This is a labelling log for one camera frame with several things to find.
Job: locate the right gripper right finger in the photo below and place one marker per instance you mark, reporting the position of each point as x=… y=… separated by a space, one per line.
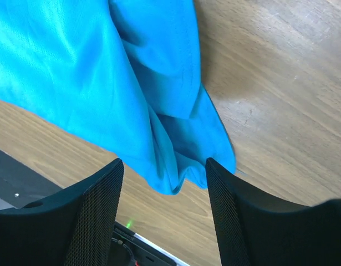
x=254 y=227

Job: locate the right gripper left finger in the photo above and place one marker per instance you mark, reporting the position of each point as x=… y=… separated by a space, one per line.
x=71 y=227

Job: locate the teal t shirt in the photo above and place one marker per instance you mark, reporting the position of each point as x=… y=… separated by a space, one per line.
x=123 y=75

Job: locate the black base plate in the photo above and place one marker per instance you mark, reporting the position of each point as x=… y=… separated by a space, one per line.
x=20 y=185

